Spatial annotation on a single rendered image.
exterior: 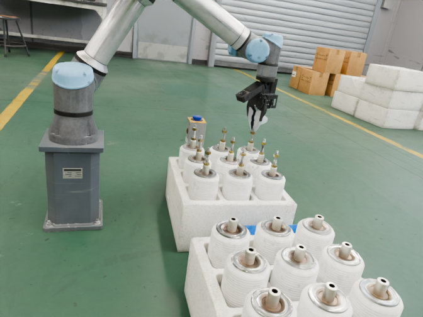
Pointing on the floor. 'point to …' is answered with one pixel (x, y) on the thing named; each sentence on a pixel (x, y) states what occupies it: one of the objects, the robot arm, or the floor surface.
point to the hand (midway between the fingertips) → (252, 127)
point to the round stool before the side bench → (8, 34)
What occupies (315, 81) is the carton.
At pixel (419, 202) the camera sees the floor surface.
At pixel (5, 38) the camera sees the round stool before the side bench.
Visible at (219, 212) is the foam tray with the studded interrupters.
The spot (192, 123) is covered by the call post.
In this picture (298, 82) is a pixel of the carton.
